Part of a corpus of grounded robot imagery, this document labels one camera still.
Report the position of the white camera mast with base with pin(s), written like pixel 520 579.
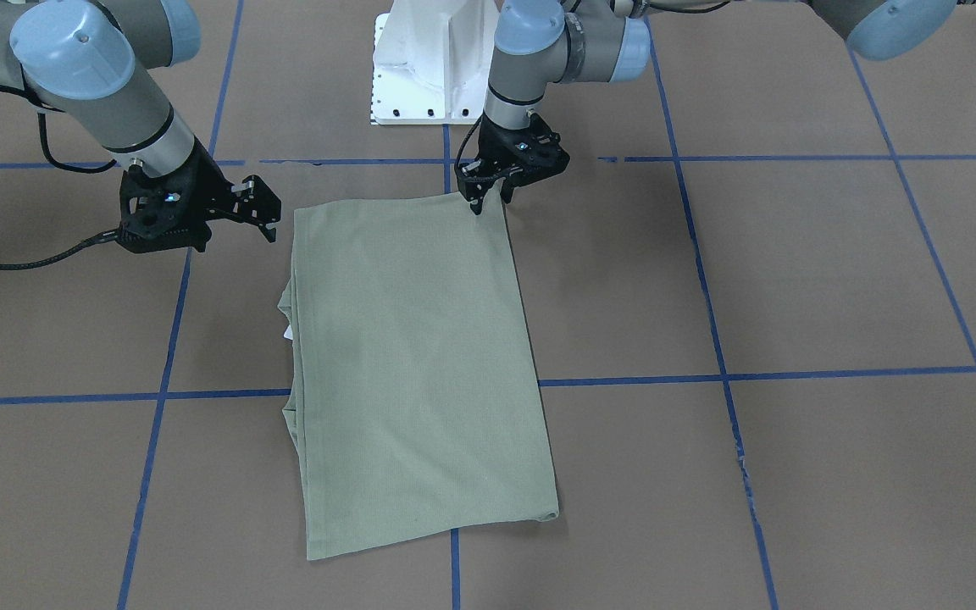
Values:
pixel 431 61

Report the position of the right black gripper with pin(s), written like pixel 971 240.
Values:
pixel 205 181

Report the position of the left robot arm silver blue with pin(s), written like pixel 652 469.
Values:
pixel 540 43

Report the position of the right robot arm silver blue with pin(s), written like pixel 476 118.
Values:
pixel 92 61

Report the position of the olive green long-sleeve shirt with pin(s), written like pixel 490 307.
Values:
pixel 415 406

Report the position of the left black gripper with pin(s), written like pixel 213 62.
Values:
pixel 496 151

